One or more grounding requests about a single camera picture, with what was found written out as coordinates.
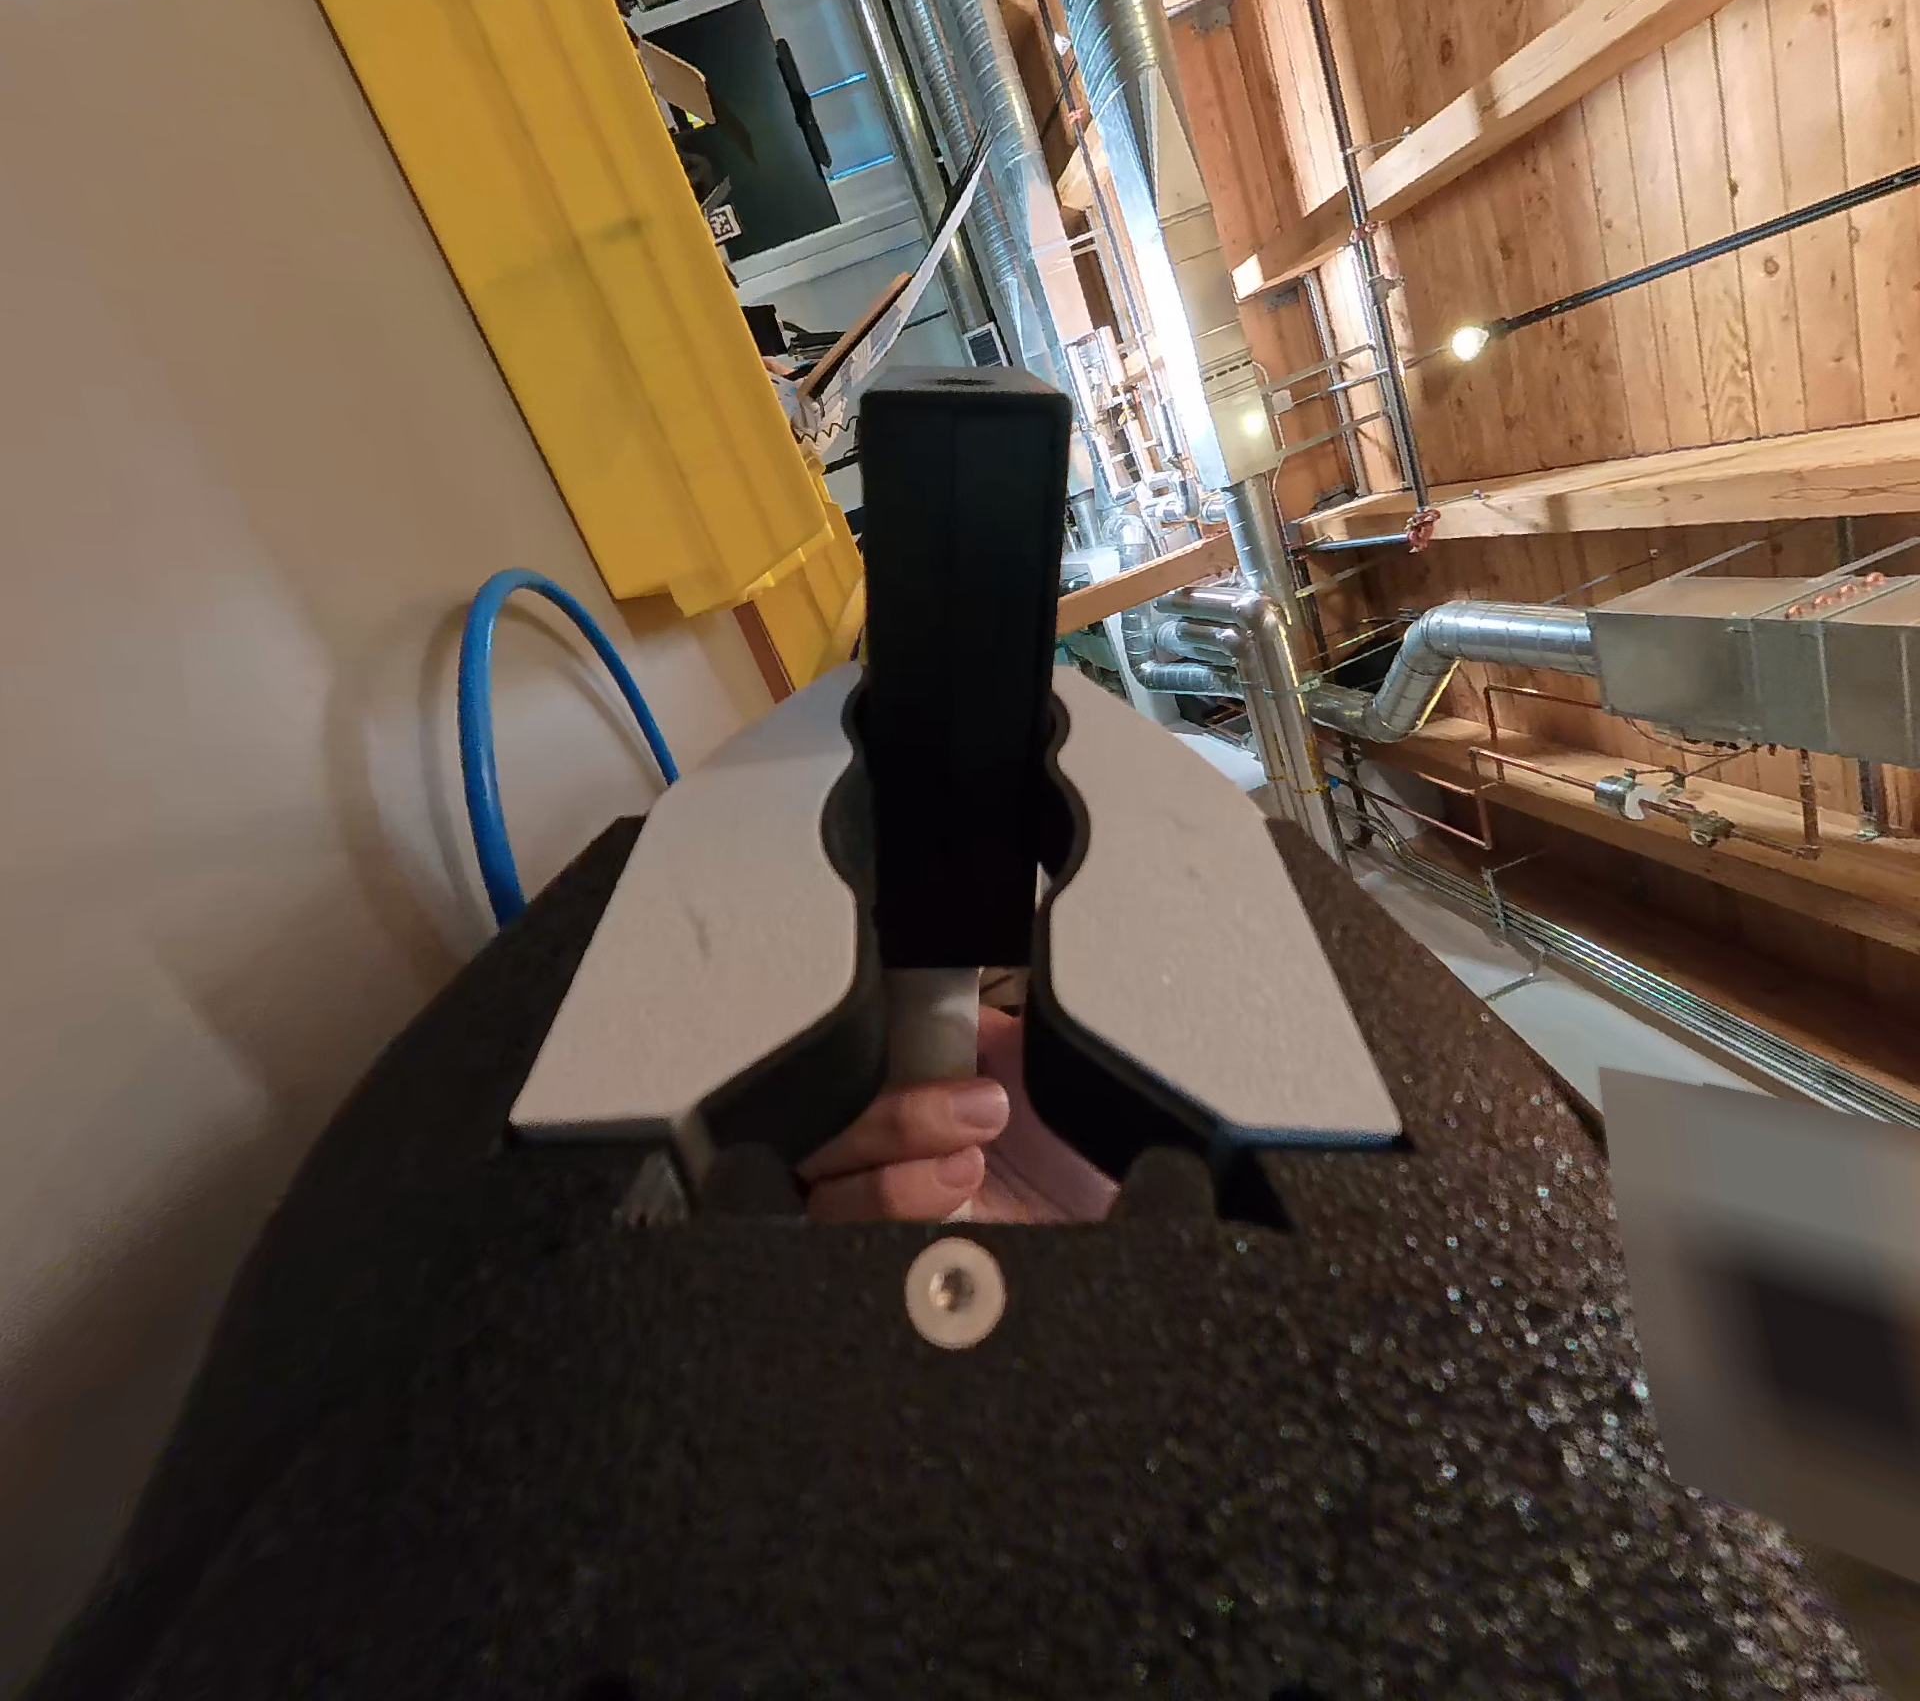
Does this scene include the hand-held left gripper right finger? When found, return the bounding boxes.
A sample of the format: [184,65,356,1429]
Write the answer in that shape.
[1024,665,1408,1207]

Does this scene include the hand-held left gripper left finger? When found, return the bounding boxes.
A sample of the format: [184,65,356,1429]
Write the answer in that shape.
[504,669,886,1191]

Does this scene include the blue ethernet cable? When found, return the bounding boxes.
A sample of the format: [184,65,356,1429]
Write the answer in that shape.
[458,567,681,931]

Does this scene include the black network switch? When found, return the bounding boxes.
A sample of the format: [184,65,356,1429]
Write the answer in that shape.
[859,368,1076,975]

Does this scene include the yellow plastic bin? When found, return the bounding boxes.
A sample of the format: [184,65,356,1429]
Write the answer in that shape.
[288,0,844,606]
[729,483,874,700]

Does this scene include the person's left hand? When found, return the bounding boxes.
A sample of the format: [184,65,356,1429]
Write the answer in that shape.
[798,1073,1121,1226]

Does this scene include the metal pipe valve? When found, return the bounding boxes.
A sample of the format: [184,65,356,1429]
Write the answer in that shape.
[1594,765,1734,849]

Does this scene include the printed instruction board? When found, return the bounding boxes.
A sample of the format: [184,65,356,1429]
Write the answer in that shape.
[791,123,994,419]

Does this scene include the black monitor screen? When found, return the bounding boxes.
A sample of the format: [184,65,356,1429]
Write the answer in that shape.
[628,0,844,269]

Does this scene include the upright round metal duct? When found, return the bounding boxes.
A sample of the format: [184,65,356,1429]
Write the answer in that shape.
[1223,475,1346,855]

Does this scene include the metal elbow duct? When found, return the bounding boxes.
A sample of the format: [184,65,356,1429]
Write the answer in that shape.
[1318,599,1600,744]

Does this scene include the metal wall conduits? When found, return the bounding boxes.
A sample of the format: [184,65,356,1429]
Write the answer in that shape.
[1340,821,1920,1122]

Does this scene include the rectangular metal duct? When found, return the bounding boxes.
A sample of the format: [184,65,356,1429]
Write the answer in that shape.
[1585,558,1920,771]

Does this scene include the wide silver spiral duct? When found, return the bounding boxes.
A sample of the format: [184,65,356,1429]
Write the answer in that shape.
[883,0,1258,489]

